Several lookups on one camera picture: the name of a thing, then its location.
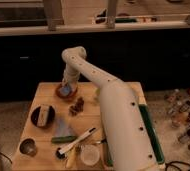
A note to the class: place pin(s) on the red bowl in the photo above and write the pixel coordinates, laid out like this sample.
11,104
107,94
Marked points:
70,96

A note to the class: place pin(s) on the blue sponge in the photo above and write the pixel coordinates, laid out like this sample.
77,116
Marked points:
65,91

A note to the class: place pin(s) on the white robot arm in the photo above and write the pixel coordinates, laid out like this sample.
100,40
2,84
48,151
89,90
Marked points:
113,91

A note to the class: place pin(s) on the green plastic cup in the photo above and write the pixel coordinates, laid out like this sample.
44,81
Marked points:
97,93

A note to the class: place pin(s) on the green plastic tray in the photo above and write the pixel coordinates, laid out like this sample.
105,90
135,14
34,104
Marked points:
151,133

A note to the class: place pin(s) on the grey blue cloth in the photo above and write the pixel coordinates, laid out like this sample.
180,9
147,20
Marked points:
63,129

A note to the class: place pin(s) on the white block on plate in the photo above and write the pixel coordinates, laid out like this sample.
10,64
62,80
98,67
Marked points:
43,116

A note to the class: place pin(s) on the metal spoon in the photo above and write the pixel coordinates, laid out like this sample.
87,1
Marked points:
94,143

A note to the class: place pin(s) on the green cucumber toy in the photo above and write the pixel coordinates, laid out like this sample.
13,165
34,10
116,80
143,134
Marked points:
64,139

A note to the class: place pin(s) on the white round lid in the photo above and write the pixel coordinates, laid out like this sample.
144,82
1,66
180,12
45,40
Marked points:
89,155

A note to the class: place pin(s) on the yellow banana toy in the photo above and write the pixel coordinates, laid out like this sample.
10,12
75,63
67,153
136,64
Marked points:
71,158

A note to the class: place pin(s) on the metal cup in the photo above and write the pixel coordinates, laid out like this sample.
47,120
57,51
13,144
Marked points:
28,147

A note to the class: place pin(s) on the spice bottle cluster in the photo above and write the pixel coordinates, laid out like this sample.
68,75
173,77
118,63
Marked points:
179,112

